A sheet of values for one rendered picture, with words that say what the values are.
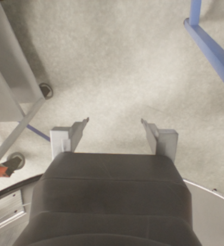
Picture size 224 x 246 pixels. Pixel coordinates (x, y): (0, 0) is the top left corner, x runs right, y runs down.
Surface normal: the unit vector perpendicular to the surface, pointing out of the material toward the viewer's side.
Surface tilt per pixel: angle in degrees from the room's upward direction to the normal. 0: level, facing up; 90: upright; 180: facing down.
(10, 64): 0
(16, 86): 0
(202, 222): 90
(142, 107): 0
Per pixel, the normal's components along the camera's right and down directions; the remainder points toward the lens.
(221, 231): -0.16, -0.76
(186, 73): -0.15, 0.65
